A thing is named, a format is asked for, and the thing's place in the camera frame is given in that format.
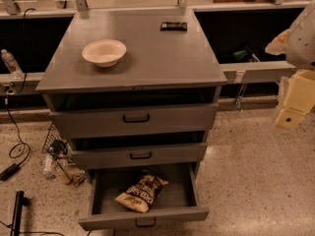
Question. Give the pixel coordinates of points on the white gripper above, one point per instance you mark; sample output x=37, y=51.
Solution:
x=301, y=43

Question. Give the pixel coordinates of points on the brown chip bag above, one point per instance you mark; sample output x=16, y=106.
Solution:
x=141, y=196

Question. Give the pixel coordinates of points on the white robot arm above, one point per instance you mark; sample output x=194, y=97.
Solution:
x=298, y=45

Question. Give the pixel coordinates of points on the grey middle drawer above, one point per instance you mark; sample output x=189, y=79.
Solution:
x=139, y=156

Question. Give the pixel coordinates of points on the grey drawer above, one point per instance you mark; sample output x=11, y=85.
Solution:
x=178, y=200
x=139, y=156
x=134, y=120

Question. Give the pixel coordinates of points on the grey bottom drawer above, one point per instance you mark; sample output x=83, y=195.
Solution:
x=178, y=200

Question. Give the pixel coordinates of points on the grey drawer cabinet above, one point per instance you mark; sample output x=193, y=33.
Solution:
x=159, y=68

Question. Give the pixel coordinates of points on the grey top drawer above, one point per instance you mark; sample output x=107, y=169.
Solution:
x=134, y=120

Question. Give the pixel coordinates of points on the black snack bar wrapper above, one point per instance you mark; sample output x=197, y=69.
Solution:
x=173, y=26

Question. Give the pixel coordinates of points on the white bowl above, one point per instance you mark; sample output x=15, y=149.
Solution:
x=104, y=53

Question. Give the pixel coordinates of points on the clear bottle on floor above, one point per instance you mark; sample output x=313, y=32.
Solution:
x=47, y=167

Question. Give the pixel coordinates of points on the black power adapter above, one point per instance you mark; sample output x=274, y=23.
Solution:
x=10, y=171

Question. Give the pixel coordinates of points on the black stand bar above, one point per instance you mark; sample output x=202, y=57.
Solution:
x=20, y=201

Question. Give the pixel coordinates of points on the clear plastic water bottle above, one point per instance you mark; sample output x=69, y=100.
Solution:
x=12, y=65

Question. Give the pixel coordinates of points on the green handled tool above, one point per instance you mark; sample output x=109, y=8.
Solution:
x=245, y=55

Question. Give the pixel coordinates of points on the wire mesh basket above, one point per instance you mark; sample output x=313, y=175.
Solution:
x=54, y=144

